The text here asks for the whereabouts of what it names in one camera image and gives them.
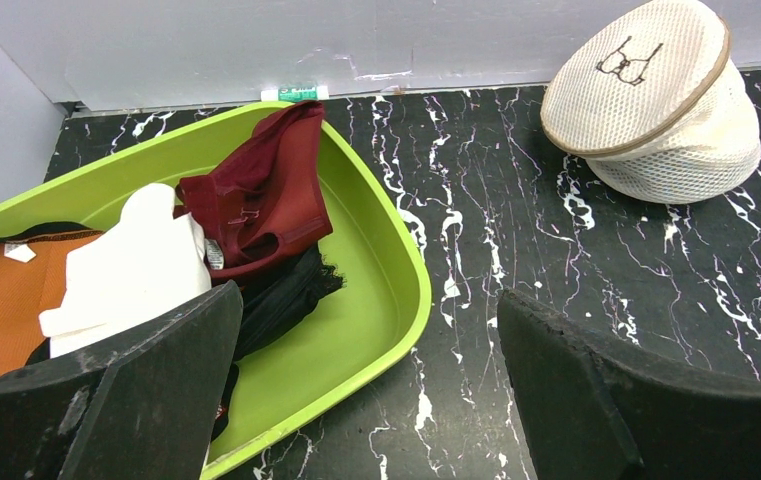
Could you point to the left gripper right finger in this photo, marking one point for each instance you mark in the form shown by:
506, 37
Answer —
596, 407

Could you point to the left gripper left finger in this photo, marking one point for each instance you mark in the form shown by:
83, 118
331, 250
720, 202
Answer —
137, 405

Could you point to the maroon bra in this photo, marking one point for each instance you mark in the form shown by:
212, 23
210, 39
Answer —
263, 203

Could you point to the cream mesh bra wash bag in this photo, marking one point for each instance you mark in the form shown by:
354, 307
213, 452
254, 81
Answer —
656, 107

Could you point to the white cloth garment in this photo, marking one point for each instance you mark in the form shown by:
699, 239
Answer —
147, 264

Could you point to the black garment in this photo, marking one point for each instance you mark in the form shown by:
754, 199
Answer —
274, 305

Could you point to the orange garment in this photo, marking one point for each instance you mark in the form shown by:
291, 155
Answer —
32, 280

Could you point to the green white small tube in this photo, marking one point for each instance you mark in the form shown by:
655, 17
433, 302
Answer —
295, 94

